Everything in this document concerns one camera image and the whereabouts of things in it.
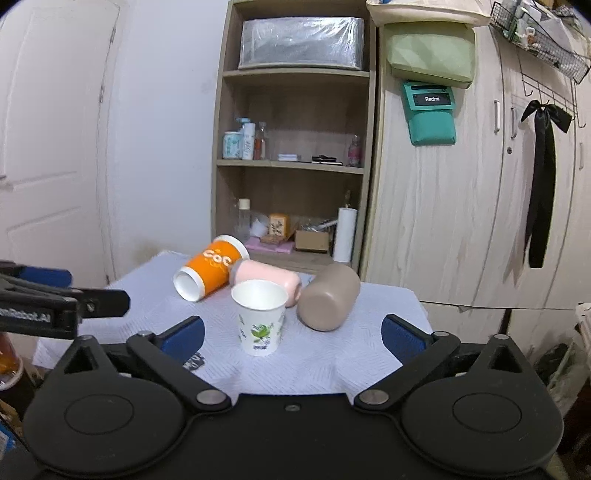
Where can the wooden shelf unit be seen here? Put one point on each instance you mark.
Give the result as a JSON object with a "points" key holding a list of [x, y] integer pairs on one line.
{"points": [[295, 94]]}

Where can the flat pink box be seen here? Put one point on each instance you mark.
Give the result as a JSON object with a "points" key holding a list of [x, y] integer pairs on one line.
{"points": [[277, 248]]}

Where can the light wood wardrobe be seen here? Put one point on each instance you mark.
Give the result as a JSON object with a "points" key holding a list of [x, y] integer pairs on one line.
{"points": [[461, 221]]}

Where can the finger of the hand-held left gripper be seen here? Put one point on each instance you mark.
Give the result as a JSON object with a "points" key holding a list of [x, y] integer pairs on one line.
{"points": [[46, 278], [106, 302]]}

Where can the green cushioned bag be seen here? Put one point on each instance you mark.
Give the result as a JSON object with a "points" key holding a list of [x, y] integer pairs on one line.
{"points": [[431, 53]]}

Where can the white quilted table cloth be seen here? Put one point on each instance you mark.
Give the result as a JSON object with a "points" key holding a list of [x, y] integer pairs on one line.
{"points": [[323, 355]]}

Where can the small black printed tag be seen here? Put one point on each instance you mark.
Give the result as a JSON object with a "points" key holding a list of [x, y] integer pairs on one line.
{"points": [[195, 361]]}

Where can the white leaf print paper cup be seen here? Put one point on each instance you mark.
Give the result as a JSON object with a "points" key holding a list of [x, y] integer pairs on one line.
{"points": [[259, 318]]}

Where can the black ribbon bow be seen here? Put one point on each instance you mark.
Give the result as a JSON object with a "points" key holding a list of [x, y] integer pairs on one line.
{"points": [[541, 184]]}

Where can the plastic wrapped grey storage box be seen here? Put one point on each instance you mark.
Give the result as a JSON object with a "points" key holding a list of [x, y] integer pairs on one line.
{"points": [[302, 41]]}

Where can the orange paper cup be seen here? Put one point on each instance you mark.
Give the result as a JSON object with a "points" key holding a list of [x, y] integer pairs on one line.
{"points": [[214, 270]]}

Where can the yellow box with plant print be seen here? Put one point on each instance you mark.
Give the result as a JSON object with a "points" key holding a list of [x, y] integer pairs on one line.
{"points": [[280, 226]]}

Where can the taupe cup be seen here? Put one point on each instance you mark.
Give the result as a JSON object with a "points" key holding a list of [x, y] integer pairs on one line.
{"points": [[330, 295]]}

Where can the flat black case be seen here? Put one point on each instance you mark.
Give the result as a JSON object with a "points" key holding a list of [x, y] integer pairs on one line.
{"points": [[327, 160]]}

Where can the clear bottle with beige cap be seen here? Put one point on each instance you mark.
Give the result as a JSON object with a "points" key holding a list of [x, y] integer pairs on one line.
{"points": [[242, 221]]}

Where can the white door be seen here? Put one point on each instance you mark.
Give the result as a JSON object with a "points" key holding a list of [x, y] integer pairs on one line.
{"points": [[51, 138]]}

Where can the small pink bottle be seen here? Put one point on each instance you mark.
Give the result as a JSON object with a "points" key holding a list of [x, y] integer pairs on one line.
{"points": [[354, 152]]}

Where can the pink cup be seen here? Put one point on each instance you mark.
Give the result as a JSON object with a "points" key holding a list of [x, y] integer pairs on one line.
{"points": [[270, 277]]}

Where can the clear bottle with red liquid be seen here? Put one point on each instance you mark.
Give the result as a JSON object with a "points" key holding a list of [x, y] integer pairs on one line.
{"points": [[260, 143]]}

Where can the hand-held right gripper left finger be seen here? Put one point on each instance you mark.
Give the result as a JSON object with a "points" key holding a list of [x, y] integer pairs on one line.
{"points": [[184, 337]]}

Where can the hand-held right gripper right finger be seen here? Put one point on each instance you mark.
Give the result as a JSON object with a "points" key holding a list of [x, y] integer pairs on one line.
{"points": [[401, 337]]}

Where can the open cardboard box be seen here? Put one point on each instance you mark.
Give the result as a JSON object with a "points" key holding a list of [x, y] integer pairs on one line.
{"points": [[312, 241]]}

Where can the small brown wooden box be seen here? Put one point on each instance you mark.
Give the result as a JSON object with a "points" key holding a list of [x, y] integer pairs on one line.
{"points": [[271, 240]]}

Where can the translucent plastic bag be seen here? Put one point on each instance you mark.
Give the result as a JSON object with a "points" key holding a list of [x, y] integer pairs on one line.
{"points": [[570, 378]]}

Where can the teal pouch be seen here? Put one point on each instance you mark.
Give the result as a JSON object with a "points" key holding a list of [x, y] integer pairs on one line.
{"points": [[431, 122]]}

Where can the white pump bottle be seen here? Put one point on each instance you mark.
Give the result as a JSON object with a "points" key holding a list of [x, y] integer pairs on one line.
{"points": [[247, 141]]}

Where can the teal and white jar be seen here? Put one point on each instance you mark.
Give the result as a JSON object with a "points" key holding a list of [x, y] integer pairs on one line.
{"points": [[232, 145]]}

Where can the white paper towel roll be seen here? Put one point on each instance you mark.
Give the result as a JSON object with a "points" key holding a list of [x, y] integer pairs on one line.
{"points": [[345, 235]]}

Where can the flat white box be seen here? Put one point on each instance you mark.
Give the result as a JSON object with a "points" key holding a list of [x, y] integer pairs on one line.
{"points": [[289, 157]]}

